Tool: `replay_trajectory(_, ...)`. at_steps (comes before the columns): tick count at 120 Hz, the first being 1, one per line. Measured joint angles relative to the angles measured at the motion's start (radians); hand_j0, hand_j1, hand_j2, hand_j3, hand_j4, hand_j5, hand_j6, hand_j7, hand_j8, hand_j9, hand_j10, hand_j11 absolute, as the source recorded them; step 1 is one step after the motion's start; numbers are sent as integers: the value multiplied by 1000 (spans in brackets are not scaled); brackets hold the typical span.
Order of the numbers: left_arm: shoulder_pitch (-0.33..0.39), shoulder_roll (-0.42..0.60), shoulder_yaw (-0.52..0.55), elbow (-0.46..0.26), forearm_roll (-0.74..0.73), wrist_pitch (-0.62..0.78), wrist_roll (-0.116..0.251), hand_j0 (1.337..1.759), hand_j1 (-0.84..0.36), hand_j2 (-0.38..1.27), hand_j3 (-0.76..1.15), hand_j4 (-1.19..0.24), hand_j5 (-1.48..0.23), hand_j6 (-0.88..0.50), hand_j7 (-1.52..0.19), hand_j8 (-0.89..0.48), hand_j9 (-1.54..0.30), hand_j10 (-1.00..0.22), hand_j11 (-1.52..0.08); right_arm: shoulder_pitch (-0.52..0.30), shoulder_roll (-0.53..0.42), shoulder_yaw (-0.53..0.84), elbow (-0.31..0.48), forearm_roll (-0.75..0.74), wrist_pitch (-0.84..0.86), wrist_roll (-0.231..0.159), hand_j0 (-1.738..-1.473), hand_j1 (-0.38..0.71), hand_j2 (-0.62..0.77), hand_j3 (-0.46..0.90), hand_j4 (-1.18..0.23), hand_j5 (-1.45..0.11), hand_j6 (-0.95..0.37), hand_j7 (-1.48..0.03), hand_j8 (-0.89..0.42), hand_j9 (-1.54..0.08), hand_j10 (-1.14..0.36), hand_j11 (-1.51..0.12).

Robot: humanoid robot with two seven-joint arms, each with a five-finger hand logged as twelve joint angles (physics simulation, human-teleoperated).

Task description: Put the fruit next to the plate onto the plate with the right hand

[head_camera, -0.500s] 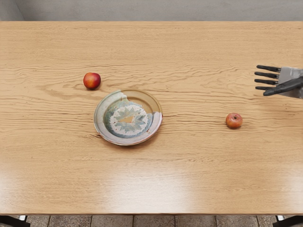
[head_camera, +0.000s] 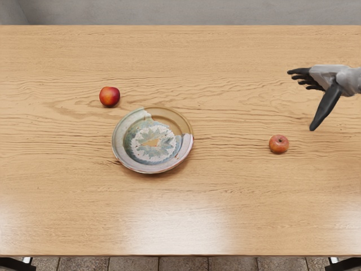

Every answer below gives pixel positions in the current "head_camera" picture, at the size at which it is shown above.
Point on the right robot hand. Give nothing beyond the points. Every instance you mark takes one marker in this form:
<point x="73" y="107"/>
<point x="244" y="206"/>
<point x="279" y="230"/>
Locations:
<point x="328" y="76"/>

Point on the patterned ceramic plate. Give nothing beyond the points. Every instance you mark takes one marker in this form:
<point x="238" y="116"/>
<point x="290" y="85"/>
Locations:
<point x="152" y="139"/>

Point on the small red orange apple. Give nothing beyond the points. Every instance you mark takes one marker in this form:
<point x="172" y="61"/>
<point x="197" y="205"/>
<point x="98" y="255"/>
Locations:
<point x="278" y="144"/>

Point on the red yellow peach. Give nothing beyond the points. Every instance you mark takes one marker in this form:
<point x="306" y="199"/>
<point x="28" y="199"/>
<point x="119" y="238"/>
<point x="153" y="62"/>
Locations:
<point x="109" y="96"/>

